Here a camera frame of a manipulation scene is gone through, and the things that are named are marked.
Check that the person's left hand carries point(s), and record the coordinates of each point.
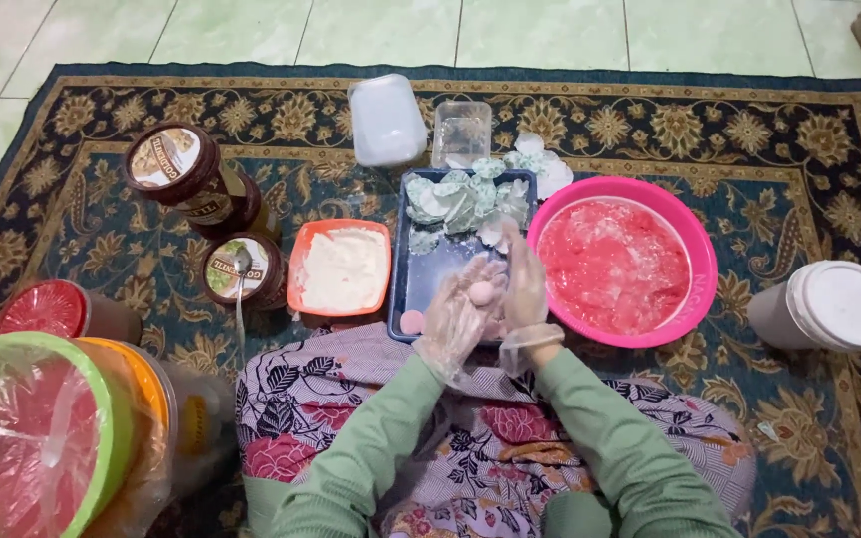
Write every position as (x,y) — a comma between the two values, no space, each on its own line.
(454,317)

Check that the person's right hand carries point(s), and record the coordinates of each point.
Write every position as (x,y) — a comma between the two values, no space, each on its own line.
(526,299)

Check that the person's right fingers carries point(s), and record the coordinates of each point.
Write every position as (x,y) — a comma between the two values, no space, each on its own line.
(520,258)

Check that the person's left fingers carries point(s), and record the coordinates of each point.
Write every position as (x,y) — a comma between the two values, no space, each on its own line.
(484,269)

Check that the pink dough ball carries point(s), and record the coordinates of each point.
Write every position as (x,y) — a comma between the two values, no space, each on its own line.
(481,293)
(412,322)

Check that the blue rectangular tray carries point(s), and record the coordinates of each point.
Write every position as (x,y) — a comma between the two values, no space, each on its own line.
(430,276)

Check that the pile of green paper liners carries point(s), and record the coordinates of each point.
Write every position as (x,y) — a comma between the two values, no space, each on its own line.
(468,198)

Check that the pink dough mass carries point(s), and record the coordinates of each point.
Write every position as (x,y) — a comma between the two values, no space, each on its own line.
(614,265)

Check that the clear square plastic container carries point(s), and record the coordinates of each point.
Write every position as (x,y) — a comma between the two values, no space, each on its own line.
(462,133)

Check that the white cream filling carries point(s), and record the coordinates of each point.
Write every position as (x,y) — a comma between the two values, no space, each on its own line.
(344,269)

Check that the person's floral skirt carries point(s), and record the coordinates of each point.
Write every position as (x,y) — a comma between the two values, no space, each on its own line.
(490,441)

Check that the white translucent plastic container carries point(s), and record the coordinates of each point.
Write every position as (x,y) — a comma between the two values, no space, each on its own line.
(386,119)

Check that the pink plastic bowl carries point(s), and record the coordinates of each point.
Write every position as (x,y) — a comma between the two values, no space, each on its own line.
(699,246)

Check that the orange square container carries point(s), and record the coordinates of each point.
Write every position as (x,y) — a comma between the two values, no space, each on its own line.
(296,261)

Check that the small brown labelled jar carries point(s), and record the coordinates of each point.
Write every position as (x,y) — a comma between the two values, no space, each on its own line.
(258,273)

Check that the brown jar with gold label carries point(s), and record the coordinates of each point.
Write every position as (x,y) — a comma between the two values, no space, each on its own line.
(255,213)

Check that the metal spoon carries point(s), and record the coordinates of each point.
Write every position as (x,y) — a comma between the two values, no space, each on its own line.
(241,299)

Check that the blue floral patterned rug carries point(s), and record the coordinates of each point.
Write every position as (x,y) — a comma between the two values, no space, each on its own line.
(774,187)

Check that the small white paper scrap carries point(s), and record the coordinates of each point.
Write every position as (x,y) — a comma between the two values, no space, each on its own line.
(767,430)

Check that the grey jar with white lid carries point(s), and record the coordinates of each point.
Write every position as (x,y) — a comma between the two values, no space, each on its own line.
(834,306)

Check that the large brown labelled jar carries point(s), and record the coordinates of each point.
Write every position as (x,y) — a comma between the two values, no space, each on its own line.
(173,168)

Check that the orange-lidded clear jar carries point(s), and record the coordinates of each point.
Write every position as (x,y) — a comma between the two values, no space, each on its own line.
(191,418)

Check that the brown jar with red lid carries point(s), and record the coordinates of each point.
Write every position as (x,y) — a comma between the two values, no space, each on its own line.
(49,308)

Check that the green-lidded jar in plastic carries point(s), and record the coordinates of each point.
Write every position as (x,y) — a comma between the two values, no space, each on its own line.
(27,441)

